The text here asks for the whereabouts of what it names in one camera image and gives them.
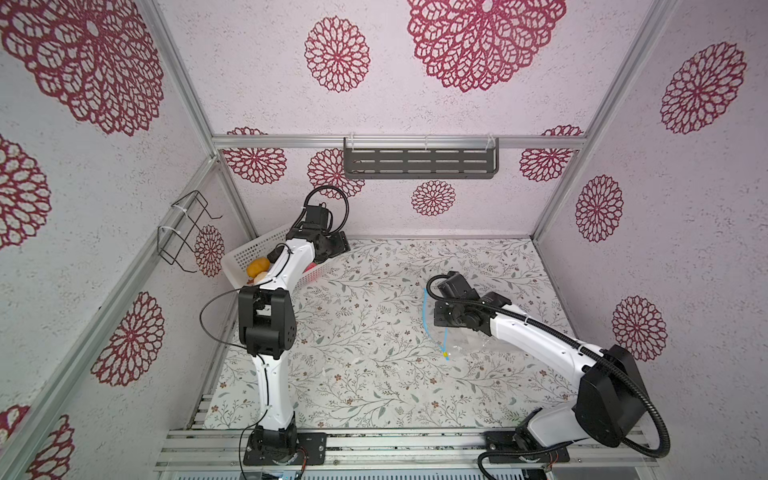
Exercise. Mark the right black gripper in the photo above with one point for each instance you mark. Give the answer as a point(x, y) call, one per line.
point(439, 308)

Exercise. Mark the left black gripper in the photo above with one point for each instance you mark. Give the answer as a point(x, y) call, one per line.
point(342, 245)

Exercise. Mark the clear zip top bag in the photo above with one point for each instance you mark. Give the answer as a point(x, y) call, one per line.
point(454, 344)

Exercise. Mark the white perforated plastic basket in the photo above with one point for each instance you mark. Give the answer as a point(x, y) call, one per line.
point(234, 264)

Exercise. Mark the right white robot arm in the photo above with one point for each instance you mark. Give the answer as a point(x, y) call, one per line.
point(612, 405)

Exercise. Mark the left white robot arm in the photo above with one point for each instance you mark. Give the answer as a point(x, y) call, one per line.
point(267, 325)

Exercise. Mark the yellow toy potato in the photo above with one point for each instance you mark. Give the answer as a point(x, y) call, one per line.
point(257, 267)

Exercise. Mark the grey slotted wall shelf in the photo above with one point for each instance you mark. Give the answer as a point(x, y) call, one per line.
point(473, 160)

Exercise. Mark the black wire wall rack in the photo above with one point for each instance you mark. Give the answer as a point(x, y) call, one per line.
point(172, 240)

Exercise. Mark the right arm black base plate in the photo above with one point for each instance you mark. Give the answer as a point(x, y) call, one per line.
point(507, 446)

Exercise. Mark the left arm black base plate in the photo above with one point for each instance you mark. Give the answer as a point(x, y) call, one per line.
point(274, 448)

